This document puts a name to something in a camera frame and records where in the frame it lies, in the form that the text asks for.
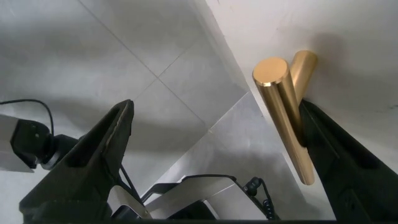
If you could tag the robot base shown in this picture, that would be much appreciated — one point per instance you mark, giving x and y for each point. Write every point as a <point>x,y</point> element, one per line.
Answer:
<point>189,193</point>

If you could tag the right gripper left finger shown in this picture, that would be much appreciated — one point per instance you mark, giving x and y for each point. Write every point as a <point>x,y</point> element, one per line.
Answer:
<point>87,161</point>

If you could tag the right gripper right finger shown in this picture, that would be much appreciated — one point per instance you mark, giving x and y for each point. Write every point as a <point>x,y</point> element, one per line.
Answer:
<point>348,174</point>

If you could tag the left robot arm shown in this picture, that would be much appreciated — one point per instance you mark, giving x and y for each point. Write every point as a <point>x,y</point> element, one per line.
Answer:
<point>31,141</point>

